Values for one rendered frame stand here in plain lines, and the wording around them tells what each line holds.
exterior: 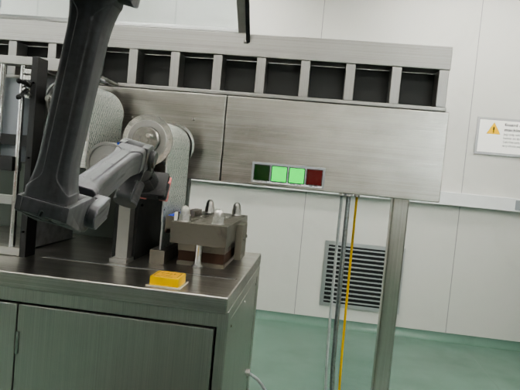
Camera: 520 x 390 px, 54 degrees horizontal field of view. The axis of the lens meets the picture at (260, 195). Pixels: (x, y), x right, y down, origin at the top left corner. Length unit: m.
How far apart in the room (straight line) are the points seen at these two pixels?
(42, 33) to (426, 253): 3.16
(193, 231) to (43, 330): 0.45
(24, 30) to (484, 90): 3.27
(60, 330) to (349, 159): 1.03
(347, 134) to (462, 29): 2.70
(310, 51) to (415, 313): 2.87
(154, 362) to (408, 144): 1.05
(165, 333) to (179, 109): 0.85
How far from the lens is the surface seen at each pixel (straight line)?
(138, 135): 1.50
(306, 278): 4.18
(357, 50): 1.82
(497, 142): 4.30
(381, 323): 2.01
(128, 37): 1.95
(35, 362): 1.44
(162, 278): 1.25
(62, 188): 0.77
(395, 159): 1.78
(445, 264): 4.26
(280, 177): 1.76
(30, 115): 1.52
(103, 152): 1.57
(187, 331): 1.27
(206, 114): 1.82
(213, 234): 1.44
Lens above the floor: 1.20
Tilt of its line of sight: 3 degrees down
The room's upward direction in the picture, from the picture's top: 5 degrees clockwise
